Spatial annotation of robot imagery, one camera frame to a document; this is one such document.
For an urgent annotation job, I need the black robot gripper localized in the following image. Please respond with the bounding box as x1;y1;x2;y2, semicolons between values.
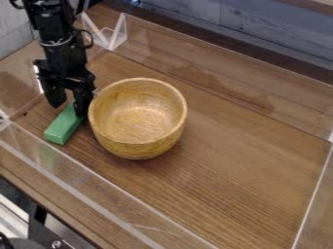
34;30;97;117

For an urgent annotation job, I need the green rectangular block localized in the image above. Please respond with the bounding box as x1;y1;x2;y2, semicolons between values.
43;103;85;145

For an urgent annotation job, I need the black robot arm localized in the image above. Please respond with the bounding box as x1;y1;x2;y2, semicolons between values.
10;0;97;117

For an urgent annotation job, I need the brown wooden bowl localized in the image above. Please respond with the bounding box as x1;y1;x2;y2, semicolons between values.
89;78;188;160

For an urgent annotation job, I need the clear acrylic corner bracket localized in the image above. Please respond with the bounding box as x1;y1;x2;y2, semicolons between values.
81;13;128;51

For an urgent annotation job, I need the clear acrylic tray wall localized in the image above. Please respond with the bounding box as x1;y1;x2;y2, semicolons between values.
0;6;333;249

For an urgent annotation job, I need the black table clamp bracket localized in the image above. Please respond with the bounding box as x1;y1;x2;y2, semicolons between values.
27;206;89;249

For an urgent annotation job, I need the black cable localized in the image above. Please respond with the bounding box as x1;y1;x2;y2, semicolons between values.
0;231;15;249

